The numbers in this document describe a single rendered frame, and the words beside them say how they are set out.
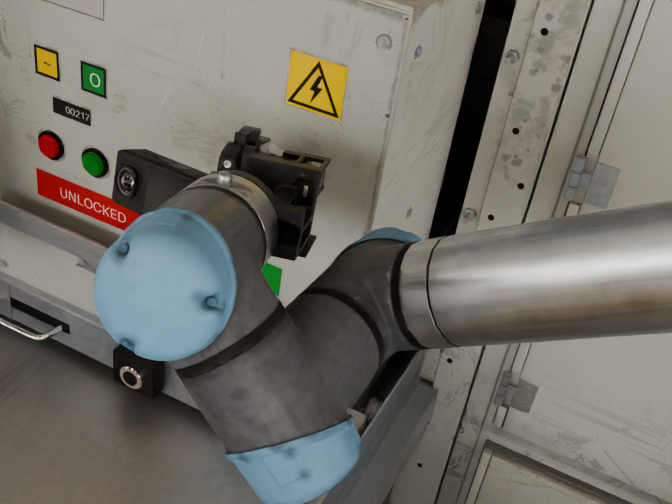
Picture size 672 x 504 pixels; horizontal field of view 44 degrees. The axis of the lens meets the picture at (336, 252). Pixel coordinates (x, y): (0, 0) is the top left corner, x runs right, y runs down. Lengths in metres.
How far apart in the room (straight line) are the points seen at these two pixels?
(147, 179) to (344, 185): 0.20
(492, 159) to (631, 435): 0.37
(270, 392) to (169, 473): 0.51
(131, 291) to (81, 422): 0.60
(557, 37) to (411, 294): 0.41
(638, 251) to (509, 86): 0.46
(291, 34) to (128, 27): 0.18
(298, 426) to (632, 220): 0.22
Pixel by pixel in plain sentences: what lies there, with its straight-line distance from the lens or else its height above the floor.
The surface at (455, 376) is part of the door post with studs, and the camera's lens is 1.10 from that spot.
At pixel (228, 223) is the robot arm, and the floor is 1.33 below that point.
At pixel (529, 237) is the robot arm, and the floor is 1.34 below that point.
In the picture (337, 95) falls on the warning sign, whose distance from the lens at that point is 0.73.
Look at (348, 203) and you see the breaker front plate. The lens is 0.77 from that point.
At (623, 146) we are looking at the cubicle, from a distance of 0.88.
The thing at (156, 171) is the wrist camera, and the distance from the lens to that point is 0.64.
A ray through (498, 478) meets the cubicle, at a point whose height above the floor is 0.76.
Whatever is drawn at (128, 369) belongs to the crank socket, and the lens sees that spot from 1.00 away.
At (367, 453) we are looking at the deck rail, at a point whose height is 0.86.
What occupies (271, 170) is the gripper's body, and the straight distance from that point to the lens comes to 0.63.
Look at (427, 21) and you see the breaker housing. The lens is 0.72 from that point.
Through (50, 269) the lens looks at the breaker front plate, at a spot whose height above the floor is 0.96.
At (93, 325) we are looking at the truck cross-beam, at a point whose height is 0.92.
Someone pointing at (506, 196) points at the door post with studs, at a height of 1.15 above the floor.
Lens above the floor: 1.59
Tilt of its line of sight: 34 degrees down
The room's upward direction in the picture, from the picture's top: 10 degrees clockwise
